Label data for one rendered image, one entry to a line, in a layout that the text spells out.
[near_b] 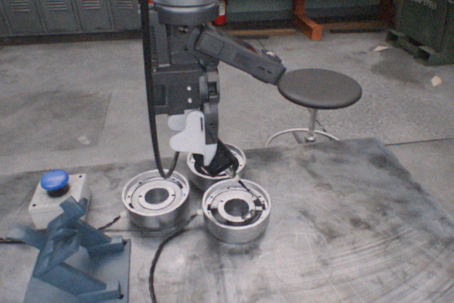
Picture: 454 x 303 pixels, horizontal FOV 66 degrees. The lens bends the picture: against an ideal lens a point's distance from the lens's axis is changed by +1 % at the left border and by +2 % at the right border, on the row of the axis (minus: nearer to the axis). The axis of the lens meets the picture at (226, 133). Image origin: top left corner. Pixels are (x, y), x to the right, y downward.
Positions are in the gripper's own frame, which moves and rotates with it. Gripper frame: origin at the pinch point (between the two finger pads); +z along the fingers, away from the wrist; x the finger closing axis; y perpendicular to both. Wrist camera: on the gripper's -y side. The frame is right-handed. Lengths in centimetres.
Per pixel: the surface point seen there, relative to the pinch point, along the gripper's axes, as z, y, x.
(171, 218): 10.7, 6.4, 1.6
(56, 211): 9.8, 23.2, -2.2
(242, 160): 10.3, -7.2, -9.5
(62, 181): 6.1, 21.9, -4.6
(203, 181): 10.2, 0.6, -5.2
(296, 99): 32, -42, -68
